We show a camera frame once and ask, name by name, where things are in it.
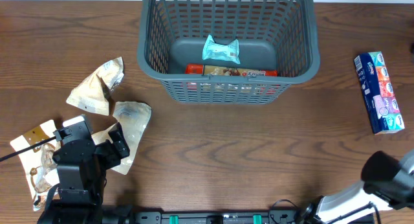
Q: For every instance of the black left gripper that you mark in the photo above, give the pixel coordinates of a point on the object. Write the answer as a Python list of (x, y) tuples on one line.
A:
[(114, 155)]

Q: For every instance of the red snack bar package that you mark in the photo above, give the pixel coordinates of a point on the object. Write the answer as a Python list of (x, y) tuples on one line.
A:
[(213, 70)]

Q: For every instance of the teal snack wrapper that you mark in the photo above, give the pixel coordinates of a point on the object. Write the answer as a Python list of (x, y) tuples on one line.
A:
[(215, 51)]

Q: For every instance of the blue tissue pack box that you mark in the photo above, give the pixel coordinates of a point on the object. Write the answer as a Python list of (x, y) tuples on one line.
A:
[(378, 93)]

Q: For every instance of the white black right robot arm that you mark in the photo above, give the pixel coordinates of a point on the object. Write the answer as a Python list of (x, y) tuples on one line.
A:
[(386, 184)]

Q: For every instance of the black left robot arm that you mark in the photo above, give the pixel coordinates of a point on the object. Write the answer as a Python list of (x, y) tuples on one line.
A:
[(81, 168)]

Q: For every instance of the white brown treat pouch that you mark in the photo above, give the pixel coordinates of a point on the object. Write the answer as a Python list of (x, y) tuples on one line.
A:
[(42, 173)]

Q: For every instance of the beige crumpled pouch upper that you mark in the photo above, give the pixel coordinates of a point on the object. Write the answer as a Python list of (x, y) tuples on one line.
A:
[(92, 93)]

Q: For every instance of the beige clear pouch middle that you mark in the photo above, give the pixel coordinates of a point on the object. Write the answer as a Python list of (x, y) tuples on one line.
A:
[(133, 118)]

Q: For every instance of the grey plastic lattice basket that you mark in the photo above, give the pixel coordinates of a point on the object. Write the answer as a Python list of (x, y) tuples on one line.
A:
[(274, 35)]

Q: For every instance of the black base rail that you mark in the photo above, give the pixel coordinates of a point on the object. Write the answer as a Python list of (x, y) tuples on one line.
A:
[(283, 215)]

